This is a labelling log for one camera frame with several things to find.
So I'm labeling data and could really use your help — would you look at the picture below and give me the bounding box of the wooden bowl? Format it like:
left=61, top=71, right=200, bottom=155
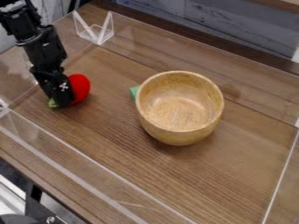
left=134, top=71, right=224, bottom=146

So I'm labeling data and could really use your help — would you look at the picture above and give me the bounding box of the black table leg bracket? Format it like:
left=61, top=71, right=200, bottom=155
left=24, top=185, right=66, bottom=224

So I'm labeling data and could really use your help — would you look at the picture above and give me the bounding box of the clear acrylic corner bracket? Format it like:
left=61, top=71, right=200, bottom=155
left=72, top=11, right=114, bottom=46

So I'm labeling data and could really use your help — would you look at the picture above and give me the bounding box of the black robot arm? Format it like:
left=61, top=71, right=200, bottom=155
left=0, top=0, right=74, bottom=107

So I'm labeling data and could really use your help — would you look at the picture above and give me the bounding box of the green block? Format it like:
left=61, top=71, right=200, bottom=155
left=129, top=85, right=140, bottom=102

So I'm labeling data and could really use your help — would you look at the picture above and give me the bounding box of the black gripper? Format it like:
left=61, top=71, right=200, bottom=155
left=16, top=25, right=74, bottom=107

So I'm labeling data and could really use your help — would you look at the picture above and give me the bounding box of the red plush strawberry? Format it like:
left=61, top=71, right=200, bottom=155
left=46, top=73, right=92, bottom=109

